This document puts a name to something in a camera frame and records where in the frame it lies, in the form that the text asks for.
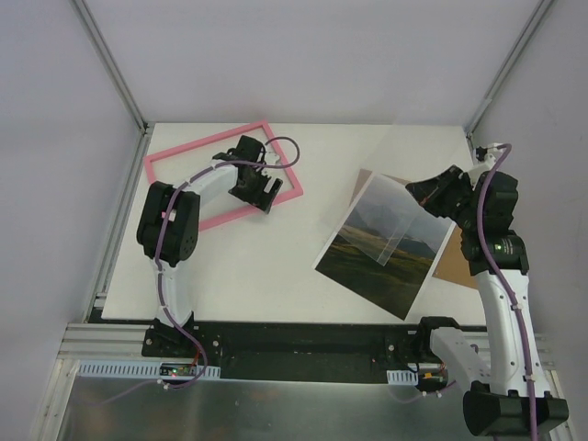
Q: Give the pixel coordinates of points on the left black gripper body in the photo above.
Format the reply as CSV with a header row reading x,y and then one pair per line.
x,y
259,194

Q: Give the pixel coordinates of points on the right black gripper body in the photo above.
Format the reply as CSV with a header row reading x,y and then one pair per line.
x,y
441,194

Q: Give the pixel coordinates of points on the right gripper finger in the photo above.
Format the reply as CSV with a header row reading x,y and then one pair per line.
x,y
422,191
443,209

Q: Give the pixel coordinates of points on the pink picture frame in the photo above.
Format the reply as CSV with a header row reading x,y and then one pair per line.
x,y
213,222

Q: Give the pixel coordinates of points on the clear acrylic sheet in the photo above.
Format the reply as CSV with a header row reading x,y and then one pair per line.
x,y
382,218

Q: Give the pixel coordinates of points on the landscape photo print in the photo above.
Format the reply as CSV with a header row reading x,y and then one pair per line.
x,y
393,287

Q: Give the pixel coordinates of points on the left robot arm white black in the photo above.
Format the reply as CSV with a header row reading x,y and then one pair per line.
x,y
170,219

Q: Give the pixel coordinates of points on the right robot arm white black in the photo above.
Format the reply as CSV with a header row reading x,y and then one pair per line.
x,y
510,395

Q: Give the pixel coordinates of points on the brown cardboard backing board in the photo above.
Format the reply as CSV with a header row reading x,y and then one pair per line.
x,y
452,266

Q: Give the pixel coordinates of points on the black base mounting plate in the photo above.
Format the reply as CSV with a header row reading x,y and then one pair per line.
x,y
308,352

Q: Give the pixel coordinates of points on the right white slotted cable duct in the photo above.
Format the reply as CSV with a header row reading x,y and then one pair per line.
x,y
402,378

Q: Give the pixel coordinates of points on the white slotted cable duct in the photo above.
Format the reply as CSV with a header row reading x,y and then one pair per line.
x,y
146,370
402,378

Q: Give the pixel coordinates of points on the right aluminium corner post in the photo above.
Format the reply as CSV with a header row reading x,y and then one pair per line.
x,y
537,17

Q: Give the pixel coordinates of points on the aluminium corner post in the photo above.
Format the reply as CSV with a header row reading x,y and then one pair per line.
x,y
104,54
537,17

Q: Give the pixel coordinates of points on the left aluminium corner post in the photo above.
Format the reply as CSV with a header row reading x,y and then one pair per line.
x,y
104,54

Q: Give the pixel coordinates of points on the left white slotted cable duct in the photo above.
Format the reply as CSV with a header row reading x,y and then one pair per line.
x,y
146,370

